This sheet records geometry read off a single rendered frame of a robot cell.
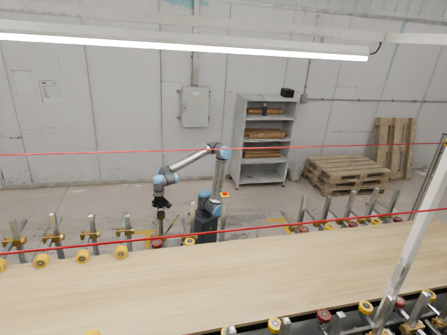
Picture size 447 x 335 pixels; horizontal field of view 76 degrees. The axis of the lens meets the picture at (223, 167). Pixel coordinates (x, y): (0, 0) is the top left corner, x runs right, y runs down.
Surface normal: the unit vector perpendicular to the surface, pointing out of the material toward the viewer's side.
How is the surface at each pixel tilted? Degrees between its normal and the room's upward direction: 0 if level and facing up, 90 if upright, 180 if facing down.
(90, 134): 90
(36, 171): 90
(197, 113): 90
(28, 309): 0
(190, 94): 90
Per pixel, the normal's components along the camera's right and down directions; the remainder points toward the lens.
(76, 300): 0.07, -0.91
